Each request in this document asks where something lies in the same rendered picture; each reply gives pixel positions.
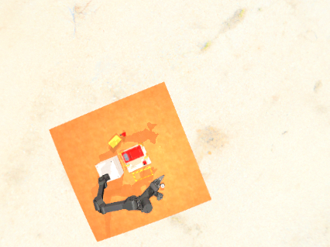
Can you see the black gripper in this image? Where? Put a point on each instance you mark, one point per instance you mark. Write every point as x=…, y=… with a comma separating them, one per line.
x=154, y=186

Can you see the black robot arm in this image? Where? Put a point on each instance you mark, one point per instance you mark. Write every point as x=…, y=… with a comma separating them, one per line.
x=132, y=203

